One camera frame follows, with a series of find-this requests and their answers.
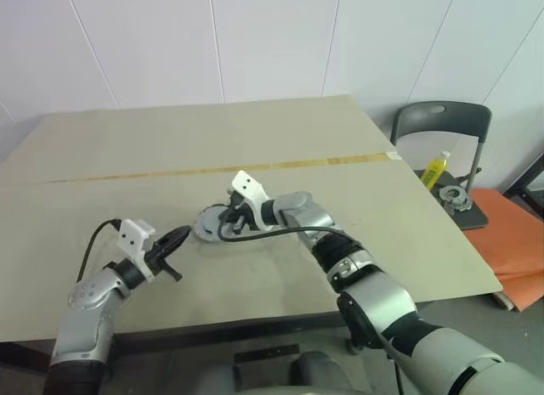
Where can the black metal frame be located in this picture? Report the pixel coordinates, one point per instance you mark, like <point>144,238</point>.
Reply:
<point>527,187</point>

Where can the yellow drink bottle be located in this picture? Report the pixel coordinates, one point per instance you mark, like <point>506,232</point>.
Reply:
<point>435,172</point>

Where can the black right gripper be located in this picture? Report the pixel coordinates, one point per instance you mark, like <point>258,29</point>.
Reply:
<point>246,214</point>

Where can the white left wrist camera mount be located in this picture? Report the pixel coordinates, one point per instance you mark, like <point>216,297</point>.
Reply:
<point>134,238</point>

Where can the black table frame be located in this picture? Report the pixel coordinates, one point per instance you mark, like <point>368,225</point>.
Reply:
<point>191,329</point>

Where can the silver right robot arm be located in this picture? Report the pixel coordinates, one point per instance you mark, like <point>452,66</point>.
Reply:
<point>382,293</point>

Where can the gold tape strip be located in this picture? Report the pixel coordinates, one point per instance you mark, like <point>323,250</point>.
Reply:
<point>212,169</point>

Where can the grey folding chair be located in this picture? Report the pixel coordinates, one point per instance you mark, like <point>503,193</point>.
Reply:
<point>442,116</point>

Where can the black rectangular plate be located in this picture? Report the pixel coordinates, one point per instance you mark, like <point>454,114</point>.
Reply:
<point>267,353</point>

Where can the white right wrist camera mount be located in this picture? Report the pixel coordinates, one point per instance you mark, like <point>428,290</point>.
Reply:
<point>251,189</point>

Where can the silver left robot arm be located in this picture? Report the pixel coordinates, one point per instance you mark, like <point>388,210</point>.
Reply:
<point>85,318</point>

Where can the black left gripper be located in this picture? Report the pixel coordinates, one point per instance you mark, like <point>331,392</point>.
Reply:
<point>157,261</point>

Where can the orange mat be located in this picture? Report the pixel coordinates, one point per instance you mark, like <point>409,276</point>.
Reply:
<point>506,250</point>

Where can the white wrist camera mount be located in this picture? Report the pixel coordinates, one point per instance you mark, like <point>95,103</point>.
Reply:
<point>134,238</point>
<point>251,189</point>

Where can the dark grey rounded shape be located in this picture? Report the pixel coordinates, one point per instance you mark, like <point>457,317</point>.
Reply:
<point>319,369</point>

